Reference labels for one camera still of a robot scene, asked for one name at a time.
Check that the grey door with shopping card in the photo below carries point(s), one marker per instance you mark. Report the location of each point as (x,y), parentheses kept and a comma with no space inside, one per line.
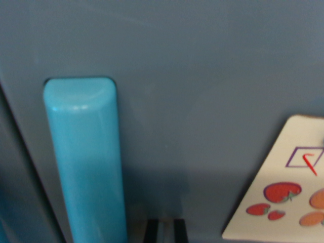
(202,63)

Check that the grey door with control panel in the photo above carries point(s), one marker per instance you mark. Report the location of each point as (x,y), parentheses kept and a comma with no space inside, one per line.
(15,164)

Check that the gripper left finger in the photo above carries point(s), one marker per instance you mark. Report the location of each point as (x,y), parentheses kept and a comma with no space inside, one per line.
(152,233)

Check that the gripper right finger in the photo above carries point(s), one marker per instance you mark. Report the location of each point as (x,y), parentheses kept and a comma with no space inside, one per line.
(179,233)

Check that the cream fruit shopping list card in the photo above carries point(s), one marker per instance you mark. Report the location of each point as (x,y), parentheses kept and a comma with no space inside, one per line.
(278,164)

